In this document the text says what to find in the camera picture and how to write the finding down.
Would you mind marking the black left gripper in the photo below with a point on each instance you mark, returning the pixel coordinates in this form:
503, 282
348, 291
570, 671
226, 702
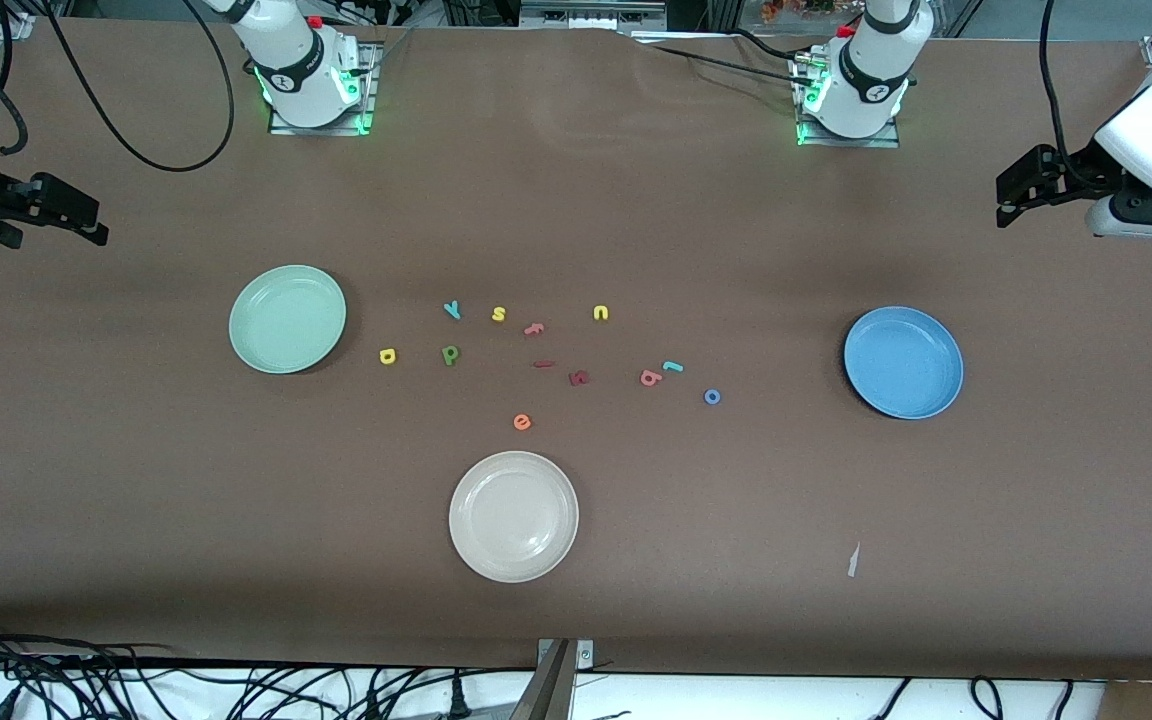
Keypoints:
1076, 170

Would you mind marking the teal foam letter v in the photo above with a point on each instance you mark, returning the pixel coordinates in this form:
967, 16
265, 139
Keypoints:
453, 314

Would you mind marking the green foam letter p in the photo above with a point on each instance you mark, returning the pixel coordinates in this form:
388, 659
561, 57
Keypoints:
446, 358

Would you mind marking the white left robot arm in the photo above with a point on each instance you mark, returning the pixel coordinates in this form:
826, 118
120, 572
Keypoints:
871, 70

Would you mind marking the blue plate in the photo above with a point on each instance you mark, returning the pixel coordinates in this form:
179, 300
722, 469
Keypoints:
904, 362

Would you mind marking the light green plate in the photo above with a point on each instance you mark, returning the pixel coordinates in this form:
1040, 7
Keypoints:
286, 320

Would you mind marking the orange toy pile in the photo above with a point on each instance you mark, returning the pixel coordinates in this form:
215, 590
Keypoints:
796, 8

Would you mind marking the brown table cover sheet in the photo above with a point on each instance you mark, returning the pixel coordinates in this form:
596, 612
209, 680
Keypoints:
636, 200

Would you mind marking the small grey paper scrap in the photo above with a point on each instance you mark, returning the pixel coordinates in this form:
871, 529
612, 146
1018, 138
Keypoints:
853, 560

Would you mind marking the pink foam letter b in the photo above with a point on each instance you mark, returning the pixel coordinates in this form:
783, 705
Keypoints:
643, 377

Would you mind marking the grey metal box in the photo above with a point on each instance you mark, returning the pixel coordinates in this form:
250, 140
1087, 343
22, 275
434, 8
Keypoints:
591, 15

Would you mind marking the beige plate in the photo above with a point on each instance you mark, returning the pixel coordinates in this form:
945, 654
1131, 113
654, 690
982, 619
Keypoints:
514, 517

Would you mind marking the black power plug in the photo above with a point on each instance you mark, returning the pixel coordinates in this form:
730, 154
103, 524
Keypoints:
456, 700

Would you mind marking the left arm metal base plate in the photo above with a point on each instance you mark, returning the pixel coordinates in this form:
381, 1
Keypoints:
856, 142

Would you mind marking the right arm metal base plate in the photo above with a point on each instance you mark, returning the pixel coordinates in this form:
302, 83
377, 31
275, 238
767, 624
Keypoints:
368, 80

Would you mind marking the metal corner bracket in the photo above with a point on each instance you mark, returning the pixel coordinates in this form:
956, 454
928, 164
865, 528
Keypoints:
584, 655

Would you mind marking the grey camera stand pole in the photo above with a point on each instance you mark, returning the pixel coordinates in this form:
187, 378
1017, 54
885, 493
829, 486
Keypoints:
546, 690

